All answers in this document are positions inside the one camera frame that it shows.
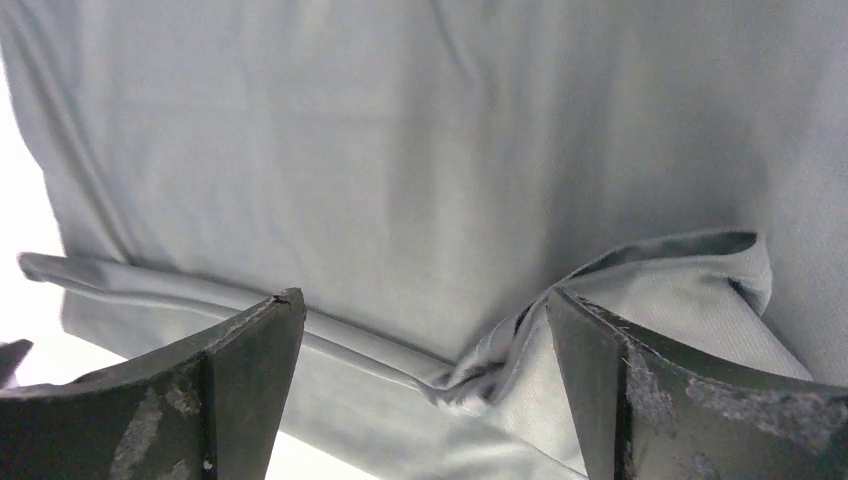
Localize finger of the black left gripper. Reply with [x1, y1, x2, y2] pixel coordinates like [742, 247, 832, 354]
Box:
[0, 339, 33, 388]

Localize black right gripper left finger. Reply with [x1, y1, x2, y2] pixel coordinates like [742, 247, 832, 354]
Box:
[1, 288, 306, 479]

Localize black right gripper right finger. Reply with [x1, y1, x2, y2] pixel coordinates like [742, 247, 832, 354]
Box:
[548, 288, 847, 479]

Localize dark grey t shirt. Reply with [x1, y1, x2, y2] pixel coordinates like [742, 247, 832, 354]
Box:
[1, 1, 847, 479]

